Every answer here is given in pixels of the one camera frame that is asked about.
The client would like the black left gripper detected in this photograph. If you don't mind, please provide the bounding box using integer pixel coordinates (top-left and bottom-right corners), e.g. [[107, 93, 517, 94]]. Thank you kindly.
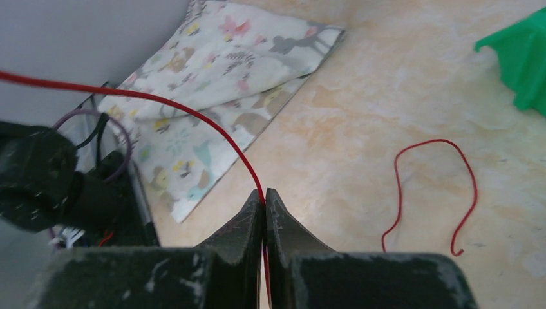
[[1, 122, 128, 232]]

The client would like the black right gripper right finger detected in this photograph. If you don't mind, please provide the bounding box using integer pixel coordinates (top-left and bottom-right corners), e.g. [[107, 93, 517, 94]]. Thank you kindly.
[[265, 189, 478, 308]]

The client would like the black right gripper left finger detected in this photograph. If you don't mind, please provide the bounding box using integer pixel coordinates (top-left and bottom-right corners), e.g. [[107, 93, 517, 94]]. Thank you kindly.
[[27, 191, 263, 308]]

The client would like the green compartment bin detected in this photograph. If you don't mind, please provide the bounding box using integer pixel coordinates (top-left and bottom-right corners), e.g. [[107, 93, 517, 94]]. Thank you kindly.
[[474, 8, 545, 116]]

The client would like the white animal print cloth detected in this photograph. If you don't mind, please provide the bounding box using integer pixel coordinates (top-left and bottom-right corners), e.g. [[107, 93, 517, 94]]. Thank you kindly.
[[98, 1, 345, 222]]

